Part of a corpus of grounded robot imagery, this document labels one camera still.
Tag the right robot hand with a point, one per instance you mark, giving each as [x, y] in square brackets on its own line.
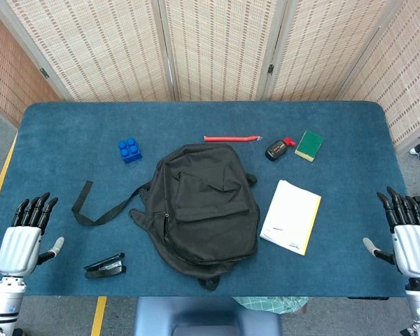
[413, 248]

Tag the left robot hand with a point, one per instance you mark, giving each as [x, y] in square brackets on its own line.
[19, 245]

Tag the white and yellow notebook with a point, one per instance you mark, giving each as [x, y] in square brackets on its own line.
[290, 217]

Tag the black backpack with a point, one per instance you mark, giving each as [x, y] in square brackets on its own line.
[210, 210]

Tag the black stapler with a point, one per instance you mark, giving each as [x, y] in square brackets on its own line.
[105, 267]

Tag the blue felt table cover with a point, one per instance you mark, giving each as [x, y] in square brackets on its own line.
[73, 122]

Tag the blue building block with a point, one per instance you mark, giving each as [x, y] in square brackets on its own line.
[130, 151]

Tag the green yellow sponge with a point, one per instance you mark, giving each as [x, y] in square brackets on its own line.
[309, 145]

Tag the green checked cloth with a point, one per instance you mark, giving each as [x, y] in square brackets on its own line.
[269, 304]

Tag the black and red device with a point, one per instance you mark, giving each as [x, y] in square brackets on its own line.
[276, 150]

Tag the black screen hinge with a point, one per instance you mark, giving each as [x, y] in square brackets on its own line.
[271, 69]
[45, 73]

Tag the blue padded seat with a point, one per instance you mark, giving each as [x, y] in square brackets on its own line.
[206, 316]

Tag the woven folding screen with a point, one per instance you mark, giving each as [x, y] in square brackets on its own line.
[91, 42]

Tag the red pen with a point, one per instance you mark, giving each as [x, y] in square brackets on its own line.
[227, 138]

